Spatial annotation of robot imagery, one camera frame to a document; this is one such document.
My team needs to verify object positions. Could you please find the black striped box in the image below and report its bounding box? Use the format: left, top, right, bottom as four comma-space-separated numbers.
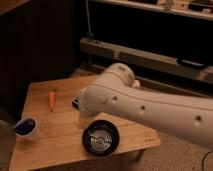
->
72, 98, 80, 109

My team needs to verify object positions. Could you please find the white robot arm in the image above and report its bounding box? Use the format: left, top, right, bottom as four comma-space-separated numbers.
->
80, 63, 213, 150

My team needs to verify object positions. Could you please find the black bowl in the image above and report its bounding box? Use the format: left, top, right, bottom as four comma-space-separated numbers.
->
82, 120, 120, 157

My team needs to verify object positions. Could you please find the orange carrot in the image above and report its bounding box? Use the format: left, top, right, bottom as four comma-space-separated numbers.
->
48, 89, 56, 112

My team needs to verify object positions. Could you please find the grey metal beam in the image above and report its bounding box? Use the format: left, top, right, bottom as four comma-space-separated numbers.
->
80, 38, 213, 84

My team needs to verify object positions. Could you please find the white cup blue inside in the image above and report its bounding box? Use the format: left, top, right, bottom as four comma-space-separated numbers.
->
13, 117, 40, 142

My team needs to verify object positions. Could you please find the vertical metal pole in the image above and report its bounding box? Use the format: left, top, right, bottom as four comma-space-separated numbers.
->
85, 0, 93, 41

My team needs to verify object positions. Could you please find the wooden table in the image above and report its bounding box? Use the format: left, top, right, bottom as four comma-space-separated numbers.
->
9, 76, 160, 171

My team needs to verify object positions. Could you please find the black handle object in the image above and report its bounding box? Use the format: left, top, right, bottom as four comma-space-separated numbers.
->
176, 58, 208, 70

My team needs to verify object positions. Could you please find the wooden shelf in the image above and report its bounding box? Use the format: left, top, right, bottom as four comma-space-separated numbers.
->
92, 0, 213, 21

